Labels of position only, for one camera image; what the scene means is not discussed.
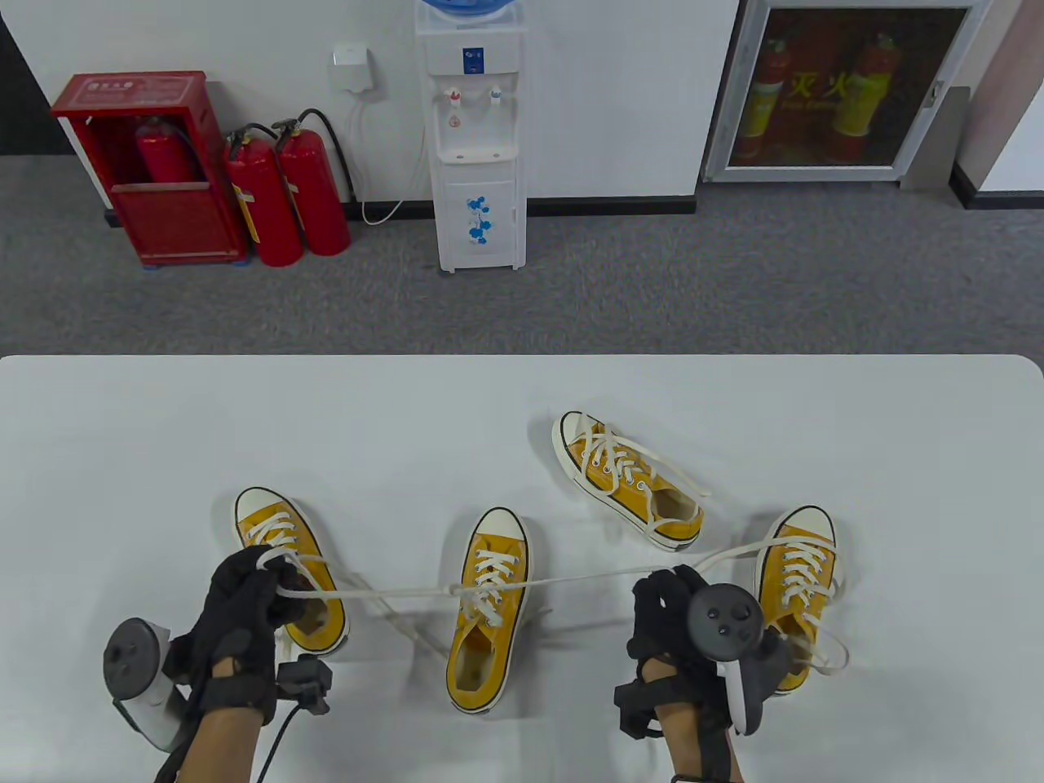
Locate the white wall box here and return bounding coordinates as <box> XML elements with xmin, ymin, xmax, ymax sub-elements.
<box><xmin>330</xmin><ymin>42</ymin><xmax>383</xmax><ymax>100</ymax></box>

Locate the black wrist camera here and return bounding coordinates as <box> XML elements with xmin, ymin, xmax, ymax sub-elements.
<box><xmin>275</xmin><ymin>655</ymin><xmax>334</xmax><ymax>716</ymax></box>
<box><xmin>613</xmin><ymin>681</ymin><xmax>666</xmax><ymax>741</ymax></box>

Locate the glass door fire cabinet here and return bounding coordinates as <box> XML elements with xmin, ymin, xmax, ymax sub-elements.
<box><xmin>701</xmin><ymin>0</ymin><xmax>992</xmax><ymax>184</ymax></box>

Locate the black cable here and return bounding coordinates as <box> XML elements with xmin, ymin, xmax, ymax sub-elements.
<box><xmin>255</xmin><ymin>703</ymin><xmax>301</xmax><ymax>783</ymax></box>

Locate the person's right forearm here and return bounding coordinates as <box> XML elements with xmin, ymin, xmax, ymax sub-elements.
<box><xmin>644</xmin><ymin>657</ymin><xmax>745</xmax><ymax>783</ymax></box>

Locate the red fire extinguisher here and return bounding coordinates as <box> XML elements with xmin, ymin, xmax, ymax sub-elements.
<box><xmin>135</xmin><ymin>117</ymin><xmax>201</xmax><ymax>184</ymax></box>
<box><xmin>224</xmin><ymin>124</ymin><xmax>304</xmax><ymax>268</ymax></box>
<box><xmin>273</xmin><ymin>108</ymin><xmax>357</xmax><ymax>256</ymax></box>

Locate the white power cable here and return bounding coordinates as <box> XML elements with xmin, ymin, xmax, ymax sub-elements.
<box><xmin>347</xmin><ymin>94</ymin><xmax>429</xmax><ymax>227</ymax></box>

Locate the red fire extinguisher cabinet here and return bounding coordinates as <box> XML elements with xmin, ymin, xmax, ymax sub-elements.
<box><xmin>49</xmin><ymin>71</ymin><xmax>250</xmax><ymax>268</ymax></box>

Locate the grey tracking controller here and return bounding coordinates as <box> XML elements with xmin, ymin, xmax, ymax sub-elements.
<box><xmin>687</xmin><ymin>583</ymin><xmax>794</xmax><ymax>737</ymax></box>
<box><xmin>104</xmin><ymin>618</ymin><xmax>192</xmax><ymax>753</ymax></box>

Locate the white water dispenser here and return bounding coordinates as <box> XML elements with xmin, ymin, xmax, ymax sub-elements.
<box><xmin>414</xmin><ymin>8</ymin><xmax>527</xmax><ymax>274</ymax></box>

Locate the person's left forearm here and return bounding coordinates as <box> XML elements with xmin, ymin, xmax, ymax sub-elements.
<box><xmin>175</xmin><ymin>706</ymin><xmax>266</xmax><ymax>783</ymax></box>

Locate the person's right hand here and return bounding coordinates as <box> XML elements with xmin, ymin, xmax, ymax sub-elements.
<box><xmin>626</xmin><ymin>564</ymin><xmax>727</xmax><ymax>719</ymax></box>

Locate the person's left hand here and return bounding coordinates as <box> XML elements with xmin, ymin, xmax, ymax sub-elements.
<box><xmin>167</xmin><ymin>546</ymin><xmax>303</xmax><ymax>725</ymax></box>

